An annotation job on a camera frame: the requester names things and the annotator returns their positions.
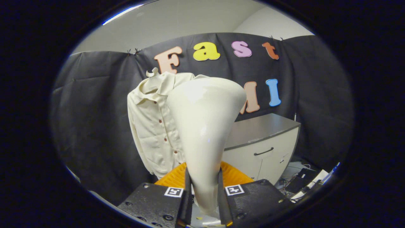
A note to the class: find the black backdrop cloth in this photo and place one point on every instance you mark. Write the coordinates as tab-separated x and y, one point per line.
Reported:
95	110

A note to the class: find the cream clothes hanger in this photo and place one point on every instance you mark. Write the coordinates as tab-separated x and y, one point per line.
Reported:
154	72

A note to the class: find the cream button-up shirt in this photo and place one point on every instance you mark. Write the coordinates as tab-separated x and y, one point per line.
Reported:
152	126

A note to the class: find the black box on floor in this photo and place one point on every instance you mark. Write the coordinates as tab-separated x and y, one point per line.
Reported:
300	180

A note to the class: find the white power strip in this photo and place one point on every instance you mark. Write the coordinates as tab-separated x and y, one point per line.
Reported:
318	179

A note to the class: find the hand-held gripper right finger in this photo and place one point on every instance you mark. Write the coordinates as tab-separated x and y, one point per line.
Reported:
222	205

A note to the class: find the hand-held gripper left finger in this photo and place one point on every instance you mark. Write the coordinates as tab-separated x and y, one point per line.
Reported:
188	205

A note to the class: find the white cabinet with grey top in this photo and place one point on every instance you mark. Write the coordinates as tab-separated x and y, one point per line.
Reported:
259	126

